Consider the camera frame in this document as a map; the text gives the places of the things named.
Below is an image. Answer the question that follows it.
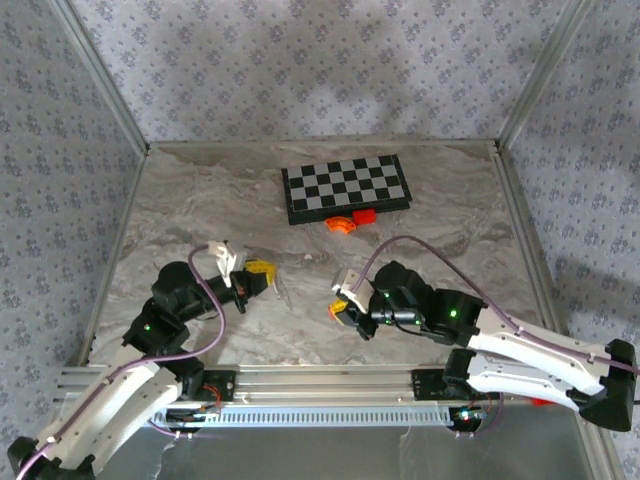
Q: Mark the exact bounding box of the metal keyring with chain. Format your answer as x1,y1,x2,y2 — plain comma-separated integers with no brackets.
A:
272,267,295,312

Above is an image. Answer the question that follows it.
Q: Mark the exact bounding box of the orange curved plastic piece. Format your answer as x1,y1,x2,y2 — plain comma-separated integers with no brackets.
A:
323,215,359,234

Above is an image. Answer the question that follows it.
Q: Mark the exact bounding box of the right circuit board with LEDs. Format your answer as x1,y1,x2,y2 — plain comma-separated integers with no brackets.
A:
448,405,490,432

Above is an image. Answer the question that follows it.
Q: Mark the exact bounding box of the black grey chessboard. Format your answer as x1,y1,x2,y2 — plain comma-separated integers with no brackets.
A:
280,153,414,227

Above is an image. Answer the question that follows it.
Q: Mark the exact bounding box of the left circuit board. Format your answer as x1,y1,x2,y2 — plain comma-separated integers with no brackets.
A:
166,407,221,427

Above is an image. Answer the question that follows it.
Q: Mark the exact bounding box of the grey metal panel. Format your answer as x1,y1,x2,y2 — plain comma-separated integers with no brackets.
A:
54,424,601,480

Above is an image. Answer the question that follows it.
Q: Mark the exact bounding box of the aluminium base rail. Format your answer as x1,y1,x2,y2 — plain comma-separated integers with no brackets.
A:
57,364,599,404

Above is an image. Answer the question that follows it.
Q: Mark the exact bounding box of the aluminium side frame rail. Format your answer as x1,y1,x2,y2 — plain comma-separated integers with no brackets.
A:
494,149,571,341
74,149,151,366

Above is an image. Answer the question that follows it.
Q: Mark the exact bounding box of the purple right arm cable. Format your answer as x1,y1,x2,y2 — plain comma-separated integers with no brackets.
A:
349,235,640,376

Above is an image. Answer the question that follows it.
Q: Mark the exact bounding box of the white perforated metal bracket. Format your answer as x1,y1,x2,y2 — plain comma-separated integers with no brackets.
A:
149,403,459,429

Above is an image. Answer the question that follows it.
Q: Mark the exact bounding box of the aluminium frame post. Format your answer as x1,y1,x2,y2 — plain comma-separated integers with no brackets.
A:
49,0,151,154
496,0,599,151

